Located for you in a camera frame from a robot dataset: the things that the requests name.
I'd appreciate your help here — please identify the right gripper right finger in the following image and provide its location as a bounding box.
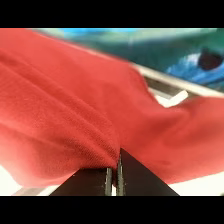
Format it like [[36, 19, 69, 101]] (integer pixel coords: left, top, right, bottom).
[[116, 147, 180, 197]]

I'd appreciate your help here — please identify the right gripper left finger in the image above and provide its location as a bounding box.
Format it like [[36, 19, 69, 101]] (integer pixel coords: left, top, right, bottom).
[[49, 166, 114, 197]]

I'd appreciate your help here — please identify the red T-shirt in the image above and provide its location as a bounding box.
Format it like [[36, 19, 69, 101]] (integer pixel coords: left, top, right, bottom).
[[0, 28, 224, 188]]

